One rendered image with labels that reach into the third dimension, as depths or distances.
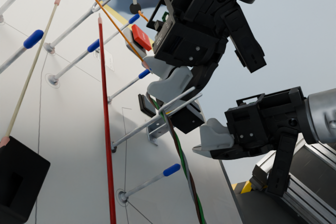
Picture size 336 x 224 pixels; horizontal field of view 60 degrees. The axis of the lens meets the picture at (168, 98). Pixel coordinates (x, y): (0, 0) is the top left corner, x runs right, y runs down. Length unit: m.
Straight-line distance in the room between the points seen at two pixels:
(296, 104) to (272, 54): 2.02
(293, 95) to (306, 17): 2.58
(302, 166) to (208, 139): 1.14
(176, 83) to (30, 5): 0.24
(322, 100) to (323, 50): 2.24
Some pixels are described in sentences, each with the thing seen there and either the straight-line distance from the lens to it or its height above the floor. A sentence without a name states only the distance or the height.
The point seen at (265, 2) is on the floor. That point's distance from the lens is 3.10.
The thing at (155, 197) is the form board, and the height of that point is 1.12.
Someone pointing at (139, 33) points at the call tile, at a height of 1.13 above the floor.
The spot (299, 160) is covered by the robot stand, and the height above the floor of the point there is 0.21.
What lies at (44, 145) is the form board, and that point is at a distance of 0.32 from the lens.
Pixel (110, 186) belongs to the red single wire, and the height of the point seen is 1.33.
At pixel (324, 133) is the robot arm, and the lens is 0.45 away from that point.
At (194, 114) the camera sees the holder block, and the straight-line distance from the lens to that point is 0.46.
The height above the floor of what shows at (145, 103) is 1.12.
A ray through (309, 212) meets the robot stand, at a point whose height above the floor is 0.22.
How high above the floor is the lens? 1.52
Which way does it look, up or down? 49 degrees down
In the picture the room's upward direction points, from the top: straight up
